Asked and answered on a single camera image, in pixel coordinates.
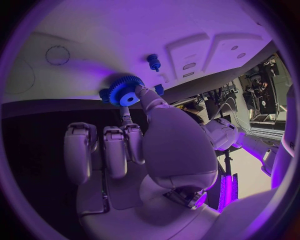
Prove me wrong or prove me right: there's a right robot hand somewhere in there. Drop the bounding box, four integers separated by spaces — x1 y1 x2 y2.
63 84 222 240

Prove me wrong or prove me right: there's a white task board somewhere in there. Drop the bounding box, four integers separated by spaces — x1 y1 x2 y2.
1 0 275 104

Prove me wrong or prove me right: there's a black stand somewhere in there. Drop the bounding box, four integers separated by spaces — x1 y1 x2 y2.
221 149 234 175

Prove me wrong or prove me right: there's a glowing light bar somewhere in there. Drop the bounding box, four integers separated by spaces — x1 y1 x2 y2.
216 172 240 214

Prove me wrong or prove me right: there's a blue plug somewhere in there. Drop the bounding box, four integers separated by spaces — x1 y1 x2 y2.
146 53 162 73

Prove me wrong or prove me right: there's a small blue gear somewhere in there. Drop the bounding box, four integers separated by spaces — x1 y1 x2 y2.
98 88 112 104

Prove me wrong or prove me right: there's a dark equipment rack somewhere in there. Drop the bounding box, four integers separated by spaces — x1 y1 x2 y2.
238 53 291 126

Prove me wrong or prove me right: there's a white cable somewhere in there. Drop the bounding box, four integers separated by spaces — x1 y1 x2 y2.
213 96 281 146

